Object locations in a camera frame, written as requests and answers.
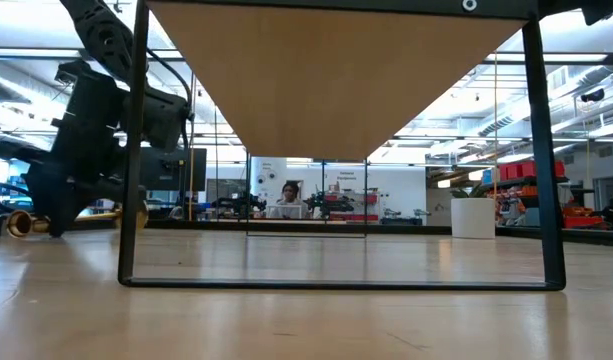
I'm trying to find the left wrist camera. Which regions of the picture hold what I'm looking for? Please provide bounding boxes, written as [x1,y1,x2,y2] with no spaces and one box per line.
[144,85,193,152]

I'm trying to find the red bin storage shelf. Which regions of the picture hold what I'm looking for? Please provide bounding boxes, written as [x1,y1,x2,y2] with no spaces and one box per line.
[325,192,381,222]
[495,158,571,231]

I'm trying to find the gold candlestick holder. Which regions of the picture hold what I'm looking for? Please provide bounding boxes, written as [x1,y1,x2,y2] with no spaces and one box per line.
[4,198,150,240]

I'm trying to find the black aluminium table frame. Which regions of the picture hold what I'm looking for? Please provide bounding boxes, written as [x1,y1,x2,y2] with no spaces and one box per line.
[0,104,613,247]

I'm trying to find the red plastic bin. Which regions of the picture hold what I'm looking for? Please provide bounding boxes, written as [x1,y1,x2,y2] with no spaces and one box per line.
[561,204,607,230]

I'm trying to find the green plant in white pot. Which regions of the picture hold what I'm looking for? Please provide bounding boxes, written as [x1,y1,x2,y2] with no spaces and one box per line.
[449,183,497,240]

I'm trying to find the large black monitor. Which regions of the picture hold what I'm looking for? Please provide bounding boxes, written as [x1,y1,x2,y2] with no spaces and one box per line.
[146,146,208,193]

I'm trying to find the wooden riser with black frame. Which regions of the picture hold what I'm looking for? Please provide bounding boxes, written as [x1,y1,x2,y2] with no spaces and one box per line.
[116,0,568,292]

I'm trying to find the black ceiling fixture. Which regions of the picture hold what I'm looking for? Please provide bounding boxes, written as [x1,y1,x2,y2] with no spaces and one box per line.
[579,87,607,104]
[53,59,92,84]

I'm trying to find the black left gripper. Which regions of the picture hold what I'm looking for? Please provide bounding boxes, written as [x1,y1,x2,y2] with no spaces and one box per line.
[26,74,131,238]

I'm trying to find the white laptop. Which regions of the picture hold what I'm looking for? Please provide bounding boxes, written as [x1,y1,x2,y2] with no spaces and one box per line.
[267,203,304,220]

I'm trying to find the person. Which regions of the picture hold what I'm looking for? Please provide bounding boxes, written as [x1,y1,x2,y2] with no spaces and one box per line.
[267,180,312,220]

